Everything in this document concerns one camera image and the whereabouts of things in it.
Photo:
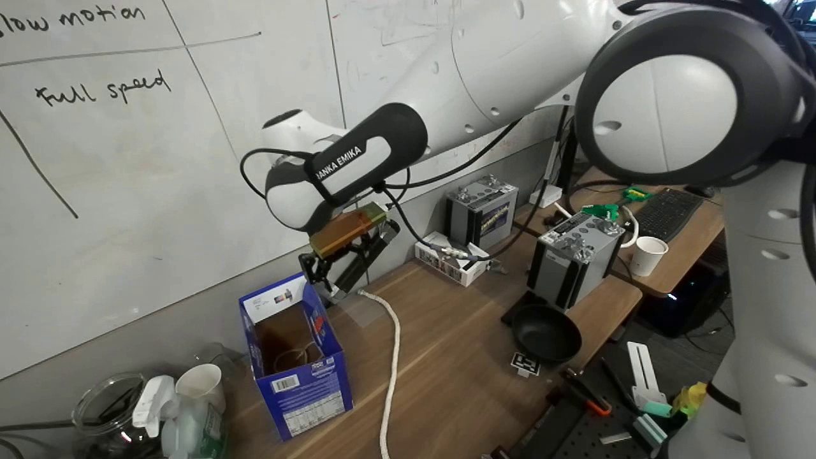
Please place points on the teal plastic block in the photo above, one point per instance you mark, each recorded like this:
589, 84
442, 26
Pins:
653, 425

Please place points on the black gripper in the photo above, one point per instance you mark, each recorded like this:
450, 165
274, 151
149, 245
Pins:
358, 245

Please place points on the black computer keyboard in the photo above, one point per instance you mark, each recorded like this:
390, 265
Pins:
670, 212

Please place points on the yellow green tool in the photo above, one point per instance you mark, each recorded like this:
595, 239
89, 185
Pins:
688, 398

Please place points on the black orange bar clamp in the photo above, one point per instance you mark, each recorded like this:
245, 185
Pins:
588, 394

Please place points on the black Dominator battery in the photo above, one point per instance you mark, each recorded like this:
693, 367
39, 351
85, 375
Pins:
479, 217

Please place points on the white product box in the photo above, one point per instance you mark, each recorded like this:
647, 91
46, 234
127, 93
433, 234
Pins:
450, 263

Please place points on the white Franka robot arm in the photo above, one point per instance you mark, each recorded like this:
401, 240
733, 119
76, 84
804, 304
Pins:
511, 52

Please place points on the white paper cup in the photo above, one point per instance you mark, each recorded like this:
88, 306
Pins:
647, 255

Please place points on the clear glass jar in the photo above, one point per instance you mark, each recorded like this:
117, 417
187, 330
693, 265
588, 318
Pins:
106, 417

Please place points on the white whiteboard panel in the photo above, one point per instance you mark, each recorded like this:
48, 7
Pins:
373, 52
127, 212

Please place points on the blue cardboard snack box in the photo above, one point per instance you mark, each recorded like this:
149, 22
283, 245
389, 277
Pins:
297, 398

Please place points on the black frying pan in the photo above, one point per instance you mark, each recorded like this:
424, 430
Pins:
543, 336

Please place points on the grey black battery box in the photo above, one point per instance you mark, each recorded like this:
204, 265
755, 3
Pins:
570, 255

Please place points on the black table mat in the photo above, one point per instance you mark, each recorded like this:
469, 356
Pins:
613, 441

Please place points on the white ribbed plastic bar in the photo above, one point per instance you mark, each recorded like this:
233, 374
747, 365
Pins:
645, 371

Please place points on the green plastic clip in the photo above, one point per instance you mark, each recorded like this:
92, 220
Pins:
608, 208

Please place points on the amber wrist camera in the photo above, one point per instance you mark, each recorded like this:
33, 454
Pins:
348, 230

